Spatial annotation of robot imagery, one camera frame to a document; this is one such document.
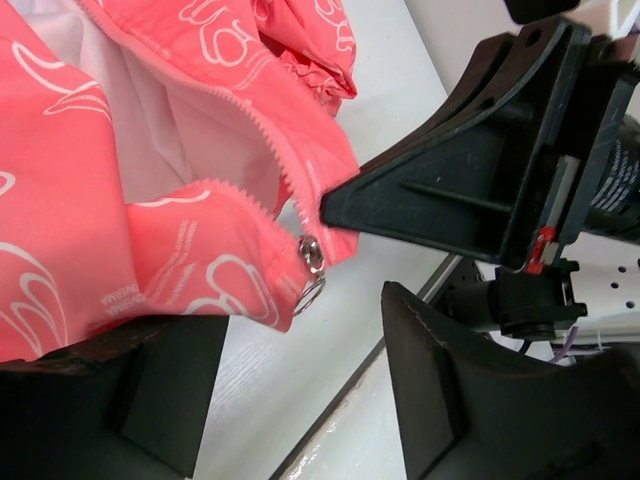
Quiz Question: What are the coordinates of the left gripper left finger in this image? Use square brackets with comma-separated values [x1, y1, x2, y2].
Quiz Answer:
[1, 316, 229, 479]

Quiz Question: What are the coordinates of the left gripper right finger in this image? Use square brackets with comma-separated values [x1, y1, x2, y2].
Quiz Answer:
[381, 282, 639, 479]

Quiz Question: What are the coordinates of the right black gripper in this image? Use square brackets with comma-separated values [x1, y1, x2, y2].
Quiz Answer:
[318, 17, 640, 276]

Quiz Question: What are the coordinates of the silver zipper pull ring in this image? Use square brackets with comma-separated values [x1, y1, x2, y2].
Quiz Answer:
[292, 234, 329, 317]

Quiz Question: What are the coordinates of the pink hooded kids jacket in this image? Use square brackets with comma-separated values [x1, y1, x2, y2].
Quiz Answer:
[1, 1, 358, 361]

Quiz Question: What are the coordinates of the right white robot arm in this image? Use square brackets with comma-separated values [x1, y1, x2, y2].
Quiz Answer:
[321, 15, 639, 357]

